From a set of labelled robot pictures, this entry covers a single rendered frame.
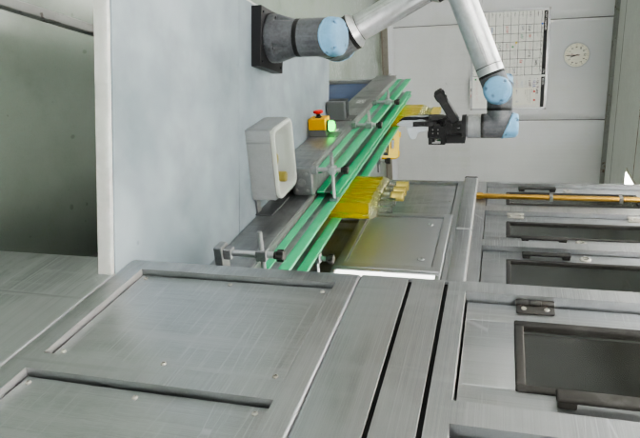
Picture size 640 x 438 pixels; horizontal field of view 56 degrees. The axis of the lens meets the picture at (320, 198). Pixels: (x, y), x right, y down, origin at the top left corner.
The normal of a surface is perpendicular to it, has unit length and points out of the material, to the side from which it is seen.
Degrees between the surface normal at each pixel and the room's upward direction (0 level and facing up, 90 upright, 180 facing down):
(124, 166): 0
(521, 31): 90
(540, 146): 90
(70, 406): 90
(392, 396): 90
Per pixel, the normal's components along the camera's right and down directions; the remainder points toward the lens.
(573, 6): -0.28, 0.36
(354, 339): -0.07, -0.93
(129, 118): 0.96, 0.03
